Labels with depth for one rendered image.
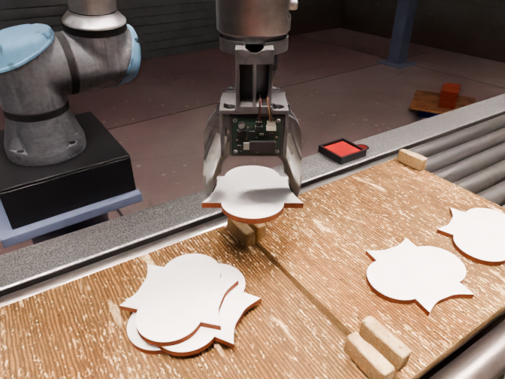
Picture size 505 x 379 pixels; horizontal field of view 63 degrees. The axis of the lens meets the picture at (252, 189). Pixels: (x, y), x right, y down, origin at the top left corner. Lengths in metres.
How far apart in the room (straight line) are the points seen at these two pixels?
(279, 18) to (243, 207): 0.22
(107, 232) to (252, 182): 0.28
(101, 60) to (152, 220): 0.32
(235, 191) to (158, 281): 0.15
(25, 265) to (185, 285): 0.28
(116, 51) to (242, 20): 0.48
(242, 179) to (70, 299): 0.27
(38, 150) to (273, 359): 0.59
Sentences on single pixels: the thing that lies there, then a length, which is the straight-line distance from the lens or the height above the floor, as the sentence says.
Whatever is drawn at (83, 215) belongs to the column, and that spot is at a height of 0.86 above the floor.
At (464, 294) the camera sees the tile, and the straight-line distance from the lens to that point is 0.61.
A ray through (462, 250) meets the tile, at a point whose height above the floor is 0.94.
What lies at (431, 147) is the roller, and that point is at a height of 0.92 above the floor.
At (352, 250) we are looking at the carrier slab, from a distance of 0.64.
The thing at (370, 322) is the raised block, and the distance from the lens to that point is 0.51.
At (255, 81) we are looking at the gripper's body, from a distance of 0.41.
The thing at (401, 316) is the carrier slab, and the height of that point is 0.94.
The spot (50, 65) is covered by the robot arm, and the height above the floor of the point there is 1.14.
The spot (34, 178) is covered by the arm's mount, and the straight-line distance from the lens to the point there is 0.85.
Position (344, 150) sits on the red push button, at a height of 0.93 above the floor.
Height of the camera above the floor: 1.34
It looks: 32 degrees down
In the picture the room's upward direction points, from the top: straight up
